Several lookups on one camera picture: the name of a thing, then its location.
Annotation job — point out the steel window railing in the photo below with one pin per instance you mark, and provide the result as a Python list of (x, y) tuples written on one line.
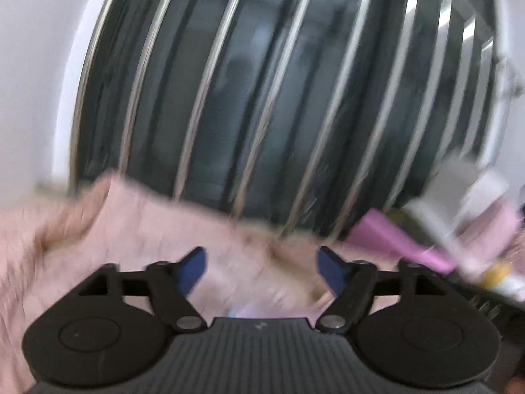
[(77, 131)]

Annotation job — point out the pink flat box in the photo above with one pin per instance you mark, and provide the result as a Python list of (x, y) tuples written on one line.
[(389, 234)]

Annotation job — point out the stack of white boxes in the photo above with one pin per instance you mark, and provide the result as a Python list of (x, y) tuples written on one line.
[(471, 197)]

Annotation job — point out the pink quilted jacket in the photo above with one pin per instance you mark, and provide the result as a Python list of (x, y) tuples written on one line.
[(123, 221)]

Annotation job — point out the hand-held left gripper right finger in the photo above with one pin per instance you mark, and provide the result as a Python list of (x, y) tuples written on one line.
[(331, 273)]

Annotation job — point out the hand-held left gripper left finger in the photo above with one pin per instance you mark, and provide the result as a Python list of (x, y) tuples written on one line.
[(192, 271)]

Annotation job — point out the white yellow plush toy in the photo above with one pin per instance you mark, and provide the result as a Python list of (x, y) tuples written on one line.
[(498, 275)]

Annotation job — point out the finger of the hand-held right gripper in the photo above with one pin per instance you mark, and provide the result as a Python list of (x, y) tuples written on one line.
[(504, 316)]

